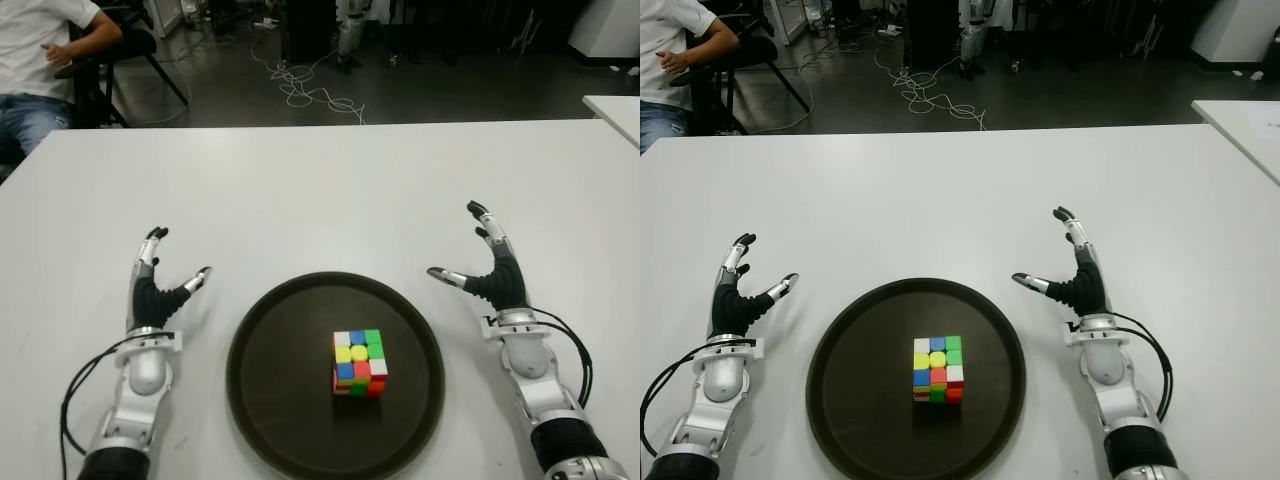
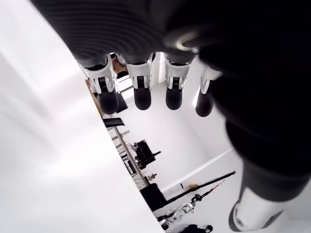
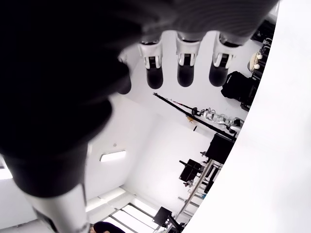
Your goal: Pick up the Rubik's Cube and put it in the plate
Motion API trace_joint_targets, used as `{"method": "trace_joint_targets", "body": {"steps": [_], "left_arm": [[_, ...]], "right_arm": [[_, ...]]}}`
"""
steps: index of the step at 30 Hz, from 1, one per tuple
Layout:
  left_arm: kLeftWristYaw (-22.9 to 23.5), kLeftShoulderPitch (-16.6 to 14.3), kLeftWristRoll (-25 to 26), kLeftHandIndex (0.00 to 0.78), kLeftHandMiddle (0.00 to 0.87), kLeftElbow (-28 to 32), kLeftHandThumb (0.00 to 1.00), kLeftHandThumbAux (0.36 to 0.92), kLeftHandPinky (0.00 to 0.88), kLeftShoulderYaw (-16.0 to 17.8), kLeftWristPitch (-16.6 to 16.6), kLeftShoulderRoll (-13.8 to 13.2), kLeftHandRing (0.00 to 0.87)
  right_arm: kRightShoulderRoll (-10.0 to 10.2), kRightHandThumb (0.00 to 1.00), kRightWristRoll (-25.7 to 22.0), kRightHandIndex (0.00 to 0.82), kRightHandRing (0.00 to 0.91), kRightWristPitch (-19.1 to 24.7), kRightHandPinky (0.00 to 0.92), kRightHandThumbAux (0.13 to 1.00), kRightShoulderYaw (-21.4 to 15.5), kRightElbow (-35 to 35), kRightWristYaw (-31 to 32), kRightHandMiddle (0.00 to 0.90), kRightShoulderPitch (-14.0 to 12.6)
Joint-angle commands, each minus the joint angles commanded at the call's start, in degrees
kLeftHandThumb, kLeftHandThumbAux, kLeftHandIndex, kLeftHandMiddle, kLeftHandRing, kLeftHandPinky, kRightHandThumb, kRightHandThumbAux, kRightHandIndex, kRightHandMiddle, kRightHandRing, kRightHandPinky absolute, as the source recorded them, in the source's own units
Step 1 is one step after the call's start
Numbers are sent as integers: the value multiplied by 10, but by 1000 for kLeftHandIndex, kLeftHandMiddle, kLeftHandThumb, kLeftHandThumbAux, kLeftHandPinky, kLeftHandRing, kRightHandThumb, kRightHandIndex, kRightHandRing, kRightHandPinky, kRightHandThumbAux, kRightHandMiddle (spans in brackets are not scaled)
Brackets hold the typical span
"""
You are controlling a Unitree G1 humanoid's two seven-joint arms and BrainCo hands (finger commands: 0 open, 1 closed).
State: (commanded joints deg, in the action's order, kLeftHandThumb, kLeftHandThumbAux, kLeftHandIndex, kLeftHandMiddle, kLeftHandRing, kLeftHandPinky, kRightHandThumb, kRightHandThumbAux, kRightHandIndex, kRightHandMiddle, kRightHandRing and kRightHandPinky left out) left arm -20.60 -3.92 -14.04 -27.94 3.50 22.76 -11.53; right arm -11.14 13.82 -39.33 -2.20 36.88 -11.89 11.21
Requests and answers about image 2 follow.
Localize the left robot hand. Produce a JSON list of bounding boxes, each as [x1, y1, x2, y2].
[[29, 0, 311, 233]]

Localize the seated person in white shirt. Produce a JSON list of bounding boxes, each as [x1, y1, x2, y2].
[[86, 52, 129, 115]]

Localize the black chair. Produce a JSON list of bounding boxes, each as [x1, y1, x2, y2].
[[103, 91, 129, 128]]

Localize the black box device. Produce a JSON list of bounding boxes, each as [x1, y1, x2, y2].
[[134, 139, 161, 170]]

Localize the black column cabinet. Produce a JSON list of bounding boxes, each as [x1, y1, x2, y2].
[[139, 183, 169, 219]]

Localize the silver humanoid robot legs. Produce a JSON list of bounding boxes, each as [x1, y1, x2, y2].
[[157, 194, 202, 230]]

